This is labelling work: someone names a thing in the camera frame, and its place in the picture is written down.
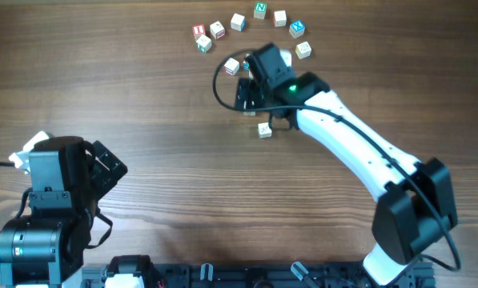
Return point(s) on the wooden block blue E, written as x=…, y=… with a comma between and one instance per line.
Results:
x=238, y=22

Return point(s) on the wooden block yellow side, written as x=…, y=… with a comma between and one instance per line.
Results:
x=264, y=130

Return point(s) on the wooden block red Q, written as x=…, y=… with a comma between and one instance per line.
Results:
x=249, y=113

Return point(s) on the wooden block number 3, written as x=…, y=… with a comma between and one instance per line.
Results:
x=303, y=50

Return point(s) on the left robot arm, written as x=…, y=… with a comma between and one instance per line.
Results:
x=45, y=241

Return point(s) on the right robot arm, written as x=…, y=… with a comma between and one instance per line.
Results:
x=415, y=205

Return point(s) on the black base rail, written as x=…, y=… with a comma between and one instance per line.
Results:
x=139, y=271

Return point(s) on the wooden block red I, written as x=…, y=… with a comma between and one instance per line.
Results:
x=198, y=31

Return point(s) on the wooden block letter Z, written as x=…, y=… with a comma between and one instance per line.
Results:
x=231, y=66

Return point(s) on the wooden block red 6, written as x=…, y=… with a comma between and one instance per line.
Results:
x=217, y=30

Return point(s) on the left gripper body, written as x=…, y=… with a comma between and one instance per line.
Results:
x=108, y=167

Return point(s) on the wooden block blue side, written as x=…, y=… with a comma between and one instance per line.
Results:
x=246, y=65

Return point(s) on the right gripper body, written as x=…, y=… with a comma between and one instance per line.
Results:
x=262, y=94

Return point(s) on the wooden block green N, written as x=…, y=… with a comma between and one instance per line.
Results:
x=260, y=10

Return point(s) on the wooden block teal butterfly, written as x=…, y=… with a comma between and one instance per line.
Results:
x=203, y=43

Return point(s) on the wooden block blue X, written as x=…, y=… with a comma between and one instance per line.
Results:
x=297, y=29

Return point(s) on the plain wooden picture block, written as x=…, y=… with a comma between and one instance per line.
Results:
x=280, y=18

